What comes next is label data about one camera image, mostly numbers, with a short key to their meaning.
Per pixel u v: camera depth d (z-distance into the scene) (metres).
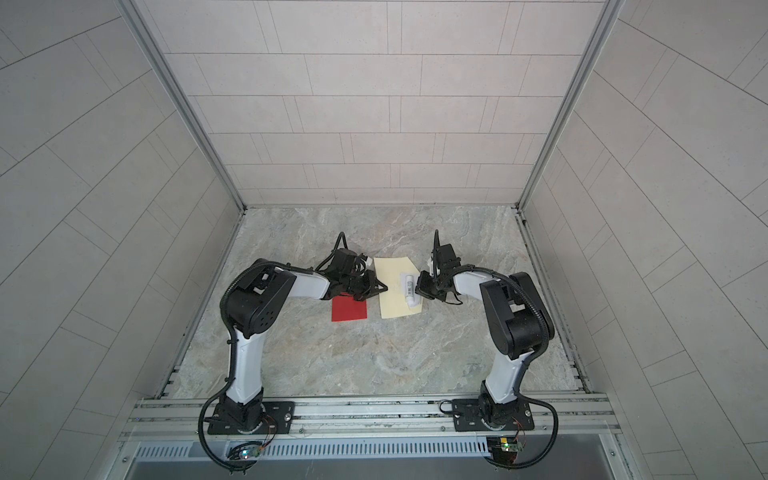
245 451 0.64
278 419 0.71
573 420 0.72
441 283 0.74
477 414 0.71
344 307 0.86
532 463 0.64
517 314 0.48
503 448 0.68
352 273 0.83
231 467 0.65
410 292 0.91
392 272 0.98
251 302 0.54
